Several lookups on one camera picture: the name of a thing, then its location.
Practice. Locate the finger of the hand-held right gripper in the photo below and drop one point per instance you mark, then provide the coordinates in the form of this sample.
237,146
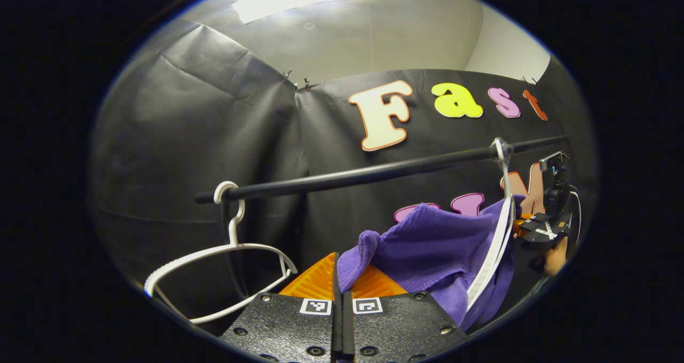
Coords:
542,239
542,221

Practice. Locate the purple shirt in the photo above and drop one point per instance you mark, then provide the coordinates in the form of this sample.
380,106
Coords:
427,245

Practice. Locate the white hanger with hook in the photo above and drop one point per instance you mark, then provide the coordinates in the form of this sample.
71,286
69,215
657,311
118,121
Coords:
494,256

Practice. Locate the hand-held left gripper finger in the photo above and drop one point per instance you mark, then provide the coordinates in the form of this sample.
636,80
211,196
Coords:
348,331
337,331

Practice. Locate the white clothes hanger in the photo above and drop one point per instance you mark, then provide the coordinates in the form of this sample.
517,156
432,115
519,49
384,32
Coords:
233,239

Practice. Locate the black clothes rack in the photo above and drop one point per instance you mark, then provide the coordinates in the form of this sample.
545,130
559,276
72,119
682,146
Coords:
347,177

